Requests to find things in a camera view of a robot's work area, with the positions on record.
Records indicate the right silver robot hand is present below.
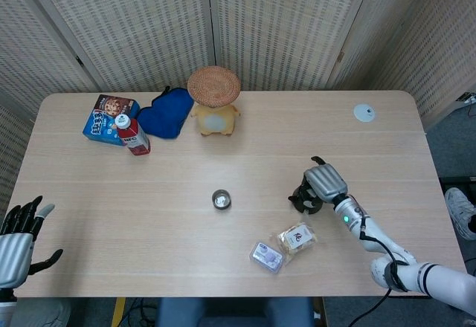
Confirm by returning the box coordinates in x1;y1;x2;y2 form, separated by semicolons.
301;155;349;204

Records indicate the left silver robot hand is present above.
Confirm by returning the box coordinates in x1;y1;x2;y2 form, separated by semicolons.
0;195;64;290

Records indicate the black teapot with handle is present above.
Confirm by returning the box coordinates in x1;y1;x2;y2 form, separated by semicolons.
288;178;324;216

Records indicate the grey cloth cover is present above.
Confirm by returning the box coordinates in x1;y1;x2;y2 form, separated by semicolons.
10;297;71;327

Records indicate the clear snack bag white label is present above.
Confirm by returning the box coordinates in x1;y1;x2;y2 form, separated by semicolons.
277;222;319;267

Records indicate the clear floss box purple label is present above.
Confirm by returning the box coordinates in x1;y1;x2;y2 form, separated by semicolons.
249;241;286;275

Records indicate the small dark ceramic cup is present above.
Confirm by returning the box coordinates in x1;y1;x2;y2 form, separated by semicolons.
211;189;231;210

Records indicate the yellow bar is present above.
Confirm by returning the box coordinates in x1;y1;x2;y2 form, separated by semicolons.
111;297;127;327

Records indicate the yellow plush toy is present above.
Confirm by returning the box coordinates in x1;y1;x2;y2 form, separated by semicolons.
190;102;242;137

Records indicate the white sneaker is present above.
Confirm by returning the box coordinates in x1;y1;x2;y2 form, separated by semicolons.
444;187;476;241

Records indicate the round woven rattan coaster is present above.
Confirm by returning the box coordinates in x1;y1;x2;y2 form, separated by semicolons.
187;65;242;108

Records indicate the blue cookie box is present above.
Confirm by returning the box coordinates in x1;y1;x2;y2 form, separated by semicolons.
82;94;141;147

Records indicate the dark blue robot torso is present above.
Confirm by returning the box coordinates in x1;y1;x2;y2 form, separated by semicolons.
155;297;324;327

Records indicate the red NFC juice bottle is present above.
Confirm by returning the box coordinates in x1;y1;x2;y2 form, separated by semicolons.
114;114;152;157

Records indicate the blue cloth pouch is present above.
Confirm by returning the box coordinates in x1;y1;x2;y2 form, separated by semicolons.
136;85;195;141

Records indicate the woven folding screen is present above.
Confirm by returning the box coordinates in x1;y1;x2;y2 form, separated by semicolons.
0;0;476;209

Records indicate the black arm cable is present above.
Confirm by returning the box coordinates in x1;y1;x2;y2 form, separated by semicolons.
345;207;410;327

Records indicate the white round cable grommet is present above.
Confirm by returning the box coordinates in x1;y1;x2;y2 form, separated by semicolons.
353;103;377;123

